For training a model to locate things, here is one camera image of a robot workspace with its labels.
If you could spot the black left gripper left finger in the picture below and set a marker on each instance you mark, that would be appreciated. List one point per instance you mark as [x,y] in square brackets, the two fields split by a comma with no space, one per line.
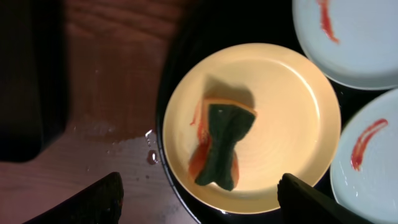
[99,203]

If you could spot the yellow plate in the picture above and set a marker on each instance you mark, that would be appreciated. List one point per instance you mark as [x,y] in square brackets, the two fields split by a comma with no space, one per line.
[296,130]

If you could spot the mint plate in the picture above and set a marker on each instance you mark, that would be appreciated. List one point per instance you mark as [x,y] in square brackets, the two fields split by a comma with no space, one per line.
[353,42]
[363,173]

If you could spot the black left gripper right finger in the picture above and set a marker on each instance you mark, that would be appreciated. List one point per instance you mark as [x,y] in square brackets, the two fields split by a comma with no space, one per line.
[301,203]

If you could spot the black rectangular tray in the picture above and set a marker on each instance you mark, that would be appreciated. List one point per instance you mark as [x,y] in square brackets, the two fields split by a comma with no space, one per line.
[34,77]

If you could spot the green and yellow sponge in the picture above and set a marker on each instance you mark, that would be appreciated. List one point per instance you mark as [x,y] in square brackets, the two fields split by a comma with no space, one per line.
[221,124]

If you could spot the mint plate at back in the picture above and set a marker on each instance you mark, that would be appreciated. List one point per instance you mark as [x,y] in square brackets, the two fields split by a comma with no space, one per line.
[353,42]

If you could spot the mint plate at right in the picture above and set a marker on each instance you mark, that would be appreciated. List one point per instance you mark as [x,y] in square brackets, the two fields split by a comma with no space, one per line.
[363,173]

